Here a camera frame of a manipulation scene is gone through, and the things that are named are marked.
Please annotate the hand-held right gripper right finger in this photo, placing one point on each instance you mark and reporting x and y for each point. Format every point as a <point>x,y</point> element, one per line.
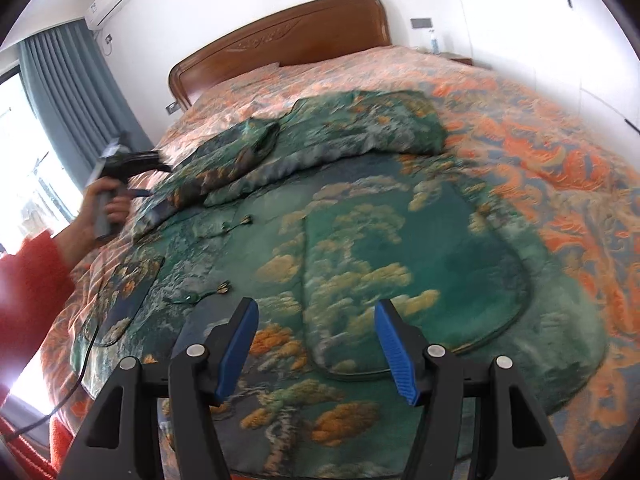
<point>397,355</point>

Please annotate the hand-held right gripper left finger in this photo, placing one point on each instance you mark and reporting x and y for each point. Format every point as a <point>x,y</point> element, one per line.
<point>239,350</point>

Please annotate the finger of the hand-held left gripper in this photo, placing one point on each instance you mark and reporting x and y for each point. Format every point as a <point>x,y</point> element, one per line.
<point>139,193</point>
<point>145,164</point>

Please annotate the green patterned padded jacket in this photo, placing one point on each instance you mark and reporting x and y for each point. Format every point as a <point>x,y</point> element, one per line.
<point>375,240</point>

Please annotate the person's left forearm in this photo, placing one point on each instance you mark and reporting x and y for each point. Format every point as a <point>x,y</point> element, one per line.
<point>30,285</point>

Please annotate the person's left hand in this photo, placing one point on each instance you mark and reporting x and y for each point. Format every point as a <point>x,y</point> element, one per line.
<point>90,210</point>

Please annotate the grey-blue curtain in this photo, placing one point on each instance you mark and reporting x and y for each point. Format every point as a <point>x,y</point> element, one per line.
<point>75,90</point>

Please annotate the glass balcony door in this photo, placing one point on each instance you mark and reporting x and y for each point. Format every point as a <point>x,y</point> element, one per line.
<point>30,160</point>

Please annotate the wooden bed headboard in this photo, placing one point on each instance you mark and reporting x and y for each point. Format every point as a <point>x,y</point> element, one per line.
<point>280,35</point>

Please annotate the orange paisley duvet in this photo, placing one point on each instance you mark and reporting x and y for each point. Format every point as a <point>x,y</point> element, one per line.
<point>550,125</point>

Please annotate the wooden nightstand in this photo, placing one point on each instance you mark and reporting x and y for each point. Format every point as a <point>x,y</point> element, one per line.
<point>461,60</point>

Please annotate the clear plastic bottle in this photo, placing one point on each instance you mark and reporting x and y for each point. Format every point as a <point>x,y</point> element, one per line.
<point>434,42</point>

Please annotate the white wardrobe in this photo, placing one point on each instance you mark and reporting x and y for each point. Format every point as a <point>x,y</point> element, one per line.
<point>525,10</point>

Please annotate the small wall switch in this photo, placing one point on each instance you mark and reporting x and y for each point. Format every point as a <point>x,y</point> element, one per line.
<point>172,108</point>

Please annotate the grey wall switch panel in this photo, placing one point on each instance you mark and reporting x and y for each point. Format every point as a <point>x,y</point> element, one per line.
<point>421,23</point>

